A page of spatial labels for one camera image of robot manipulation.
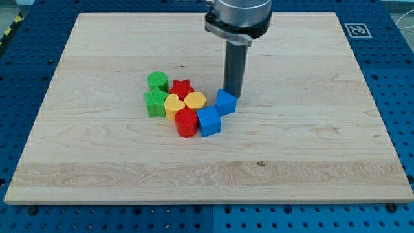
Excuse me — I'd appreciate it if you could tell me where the white cable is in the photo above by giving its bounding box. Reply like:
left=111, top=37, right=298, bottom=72
left=395, top=9, right=414, bottom=31

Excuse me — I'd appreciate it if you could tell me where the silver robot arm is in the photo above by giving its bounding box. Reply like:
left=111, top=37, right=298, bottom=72
left=204, top=0, right=272, bottom=47

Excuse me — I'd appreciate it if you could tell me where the wooden board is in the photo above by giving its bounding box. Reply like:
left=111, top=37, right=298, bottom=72
left=5, top=12, right=413, bottom=205

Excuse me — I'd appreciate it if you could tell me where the grey cylindrical pointer tool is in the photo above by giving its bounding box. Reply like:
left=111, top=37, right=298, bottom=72
left=223, top=41, right=248, bottom=98

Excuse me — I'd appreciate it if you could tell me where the white fiducial marker tag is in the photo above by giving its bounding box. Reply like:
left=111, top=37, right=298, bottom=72
left=344, top=23, right=372, bottom=38

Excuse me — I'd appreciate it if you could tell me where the green star block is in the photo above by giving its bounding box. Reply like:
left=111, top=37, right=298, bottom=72
left=144, top=87, right=169, bottom=117

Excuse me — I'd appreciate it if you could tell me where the red cylinder block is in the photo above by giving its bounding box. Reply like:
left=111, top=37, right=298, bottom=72
left=175, top=108, right=198, bottom=138

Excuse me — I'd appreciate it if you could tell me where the yellow heart block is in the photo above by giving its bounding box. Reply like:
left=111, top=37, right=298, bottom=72
left=164, top=94, right=186, bottom=121

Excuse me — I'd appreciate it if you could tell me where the red star block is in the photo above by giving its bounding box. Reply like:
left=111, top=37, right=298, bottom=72
left=169, top=79, right=195, bottom=100

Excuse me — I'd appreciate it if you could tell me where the blue cube block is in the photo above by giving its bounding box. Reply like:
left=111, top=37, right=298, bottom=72
left=196, top=106, right=221, bottom=137

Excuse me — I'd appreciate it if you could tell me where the green cylinder block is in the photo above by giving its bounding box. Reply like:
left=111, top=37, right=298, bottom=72
left=147, top=71, right=169, bottom=92

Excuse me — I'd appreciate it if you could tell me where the blue triangle block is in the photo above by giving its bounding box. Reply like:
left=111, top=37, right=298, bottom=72
left=215, top=89, right=237, bottom=116

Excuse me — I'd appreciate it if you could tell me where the yellow hexagon block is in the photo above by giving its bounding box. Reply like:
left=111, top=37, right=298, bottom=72
left=184, top=92, right=207, bottom=111

